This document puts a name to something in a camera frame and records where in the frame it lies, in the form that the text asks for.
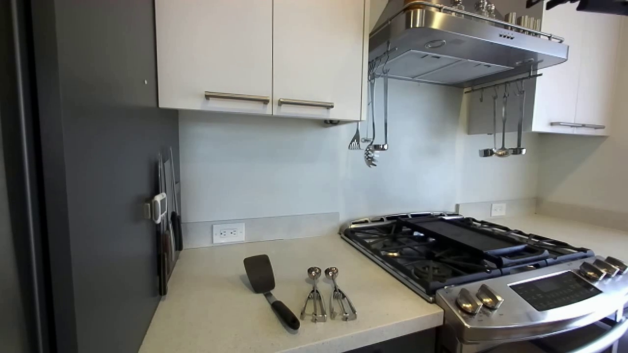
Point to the white upper cabinet left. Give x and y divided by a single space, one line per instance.
270 57

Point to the white upper cabinet right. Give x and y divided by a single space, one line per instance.
576 96

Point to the dark tall refrigerator panel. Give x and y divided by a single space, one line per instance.
81 137

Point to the white cabinet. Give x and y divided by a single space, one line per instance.
270 57
576 96

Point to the stainless steel range hood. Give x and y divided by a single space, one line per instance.
458 41

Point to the black cast iron griddle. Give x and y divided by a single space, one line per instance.
468 237

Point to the stainless steel gas stove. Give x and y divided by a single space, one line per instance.
437 268

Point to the metal scoop left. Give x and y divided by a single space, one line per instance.
313 304

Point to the hanging measuring cups right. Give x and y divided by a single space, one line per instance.
499 117

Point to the black oven control panel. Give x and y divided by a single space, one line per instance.
556 290

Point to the white wall outlet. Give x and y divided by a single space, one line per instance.
229 233

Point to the black spatula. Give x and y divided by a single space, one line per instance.
262 278

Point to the hanging ladle utensils left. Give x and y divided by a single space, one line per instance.
378 139

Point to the metal scoop right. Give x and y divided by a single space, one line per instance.
340 304

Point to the silver stove knob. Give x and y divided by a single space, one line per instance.
623 266
605 266
592 272
468 302
490 298

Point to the metal scoop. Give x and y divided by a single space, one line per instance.
313 304
340 304

